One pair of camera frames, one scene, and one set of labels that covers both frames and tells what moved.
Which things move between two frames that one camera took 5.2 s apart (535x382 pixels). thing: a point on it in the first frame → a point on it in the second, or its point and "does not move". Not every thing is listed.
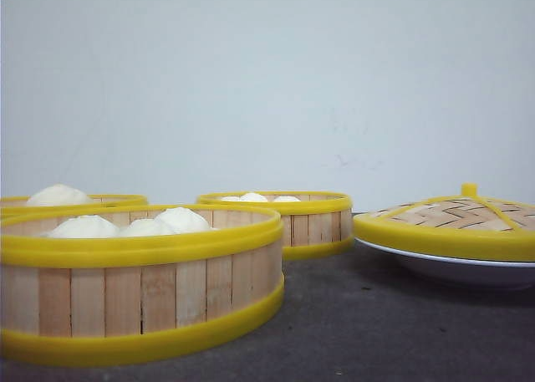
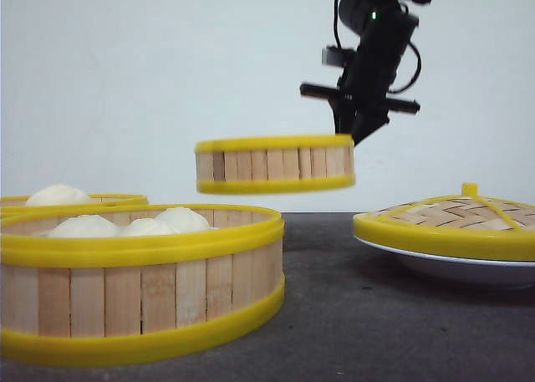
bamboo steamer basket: (313, 222) → (277, 164)
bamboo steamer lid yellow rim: (467, 226) does not move
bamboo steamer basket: (98, 201) does not move
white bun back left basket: (58, 196) does not move
